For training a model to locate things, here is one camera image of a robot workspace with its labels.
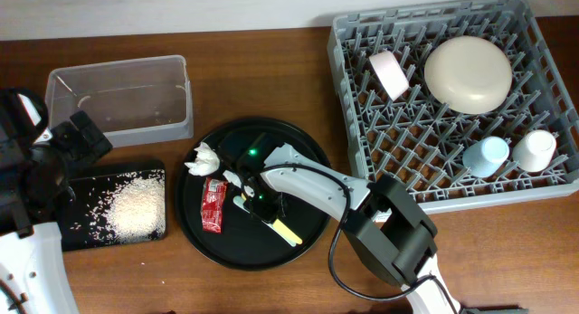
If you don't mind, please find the white tissue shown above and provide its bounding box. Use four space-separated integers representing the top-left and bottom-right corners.
185 142 221 176

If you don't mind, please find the mint green spatula utensil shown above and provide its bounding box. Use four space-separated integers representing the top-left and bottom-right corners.
233 195 299 248

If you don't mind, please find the red snack wrapper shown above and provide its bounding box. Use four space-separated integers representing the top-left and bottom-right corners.
201 177 228 233

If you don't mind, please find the yellow spatula utensil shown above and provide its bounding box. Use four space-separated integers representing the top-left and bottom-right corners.
241 191 304 246

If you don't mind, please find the pink bowl with rice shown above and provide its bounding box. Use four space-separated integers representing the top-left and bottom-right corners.
369 51 409 100

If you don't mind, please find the light blue cup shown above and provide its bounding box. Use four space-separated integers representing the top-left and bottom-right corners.
462 137 510 178

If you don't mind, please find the beige bowl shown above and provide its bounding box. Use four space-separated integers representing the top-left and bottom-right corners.
424 36 513 115

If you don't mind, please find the white cup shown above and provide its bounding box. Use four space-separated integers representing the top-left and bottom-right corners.
513 129 556 172

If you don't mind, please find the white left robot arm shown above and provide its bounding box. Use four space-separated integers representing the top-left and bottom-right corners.
1 88 112 313

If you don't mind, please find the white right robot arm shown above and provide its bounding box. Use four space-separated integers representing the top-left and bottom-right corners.
216 133 462 313

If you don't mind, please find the grey dishwasher rack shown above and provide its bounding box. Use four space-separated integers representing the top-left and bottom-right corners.
327 0 578 214

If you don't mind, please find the black rectangular tray bin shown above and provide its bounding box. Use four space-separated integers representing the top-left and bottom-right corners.
56 158 168 252

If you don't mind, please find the round black tray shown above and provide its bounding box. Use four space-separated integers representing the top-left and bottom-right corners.
174 118 330 271

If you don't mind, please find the clear plastic bin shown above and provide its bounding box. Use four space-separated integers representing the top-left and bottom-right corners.
45 55 194 148

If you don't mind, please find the pile of rice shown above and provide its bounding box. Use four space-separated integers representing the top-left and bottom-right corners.
70 168 166 245

